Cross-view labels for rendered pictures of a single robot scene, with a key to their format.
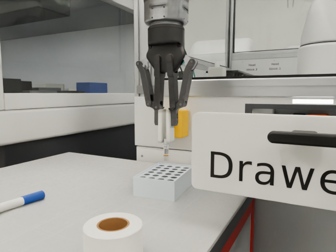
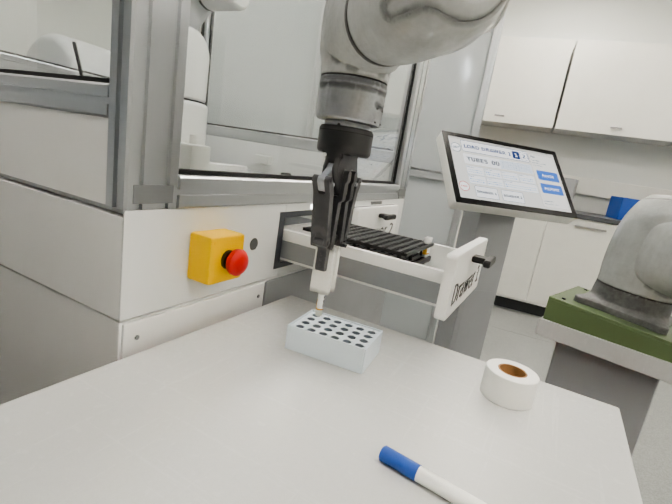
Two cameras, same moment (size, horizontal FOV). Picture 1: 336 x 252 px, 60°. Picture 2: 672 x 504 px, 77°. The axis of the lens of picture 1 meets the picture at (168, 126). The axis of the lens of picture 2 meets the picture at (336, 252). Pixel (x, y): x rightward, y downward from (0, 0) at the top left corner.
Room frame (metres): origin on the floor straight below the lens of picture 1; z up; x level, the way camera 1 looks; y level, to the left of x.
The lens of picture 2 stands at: (0.61, 0.60, 1.05)
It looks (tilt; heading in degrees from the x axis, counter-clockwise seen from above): 13 degrees down; 269
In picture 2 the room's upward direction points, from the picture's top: 9 degrees clockwise
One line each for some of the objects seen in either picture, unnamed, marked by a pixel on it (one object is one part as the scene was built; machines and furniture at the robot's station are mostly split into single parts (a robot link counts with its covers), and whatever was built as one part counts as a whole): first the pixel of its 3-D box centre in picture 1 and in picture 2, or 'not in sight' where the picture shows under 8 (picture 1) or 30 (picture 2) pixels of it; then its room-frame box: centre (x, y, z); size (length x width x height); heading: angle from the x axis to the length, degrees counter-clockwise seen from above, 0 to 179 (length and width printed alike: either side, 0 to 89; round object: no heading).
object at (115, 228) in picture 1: (113, 239); (509, 383); (0.33, 0.07, 0.78); 0.07 x 0.07 x 0.04
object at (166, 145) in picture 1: (166, 149); (320, 300); (0.61, 0.00, 0.84); 0.01 x 0.01 x 0.05
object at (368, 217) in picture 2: not in sight; (375, 225); (0.49, -0.59, 0.87); 0.29 x 0.02 x 0.11; 63
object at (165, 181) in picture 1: (165, 179); (334, 338); (0.58, 0.00, 0.78); 0.12 x 0.08 x 0.04; 159
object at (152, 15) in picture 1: (166, 12); (350, 105); (0.61, 0.00, 1.12); 0.09 x 0.09 x 0.06
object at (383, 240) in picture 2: not in sight; (368, 250); (0.53, -0.26, 0.87); 0.22 x 0.18 x 0.06; 153
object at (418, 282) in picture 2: not in sight; (363, 251); (0.54, -0.26, 0.86); 0.40 x 0.26 x 0.06; 153
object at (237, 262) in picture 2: not in sight; (234, 261); (0.74, 0.00, 0.88); 0.04 x 0.03 x 0.04; 63
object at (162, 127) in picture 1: (162, 125); (322, 269); (0.61, 0.01, 0.89); 0.03 x 0.01 x 0.07; 159
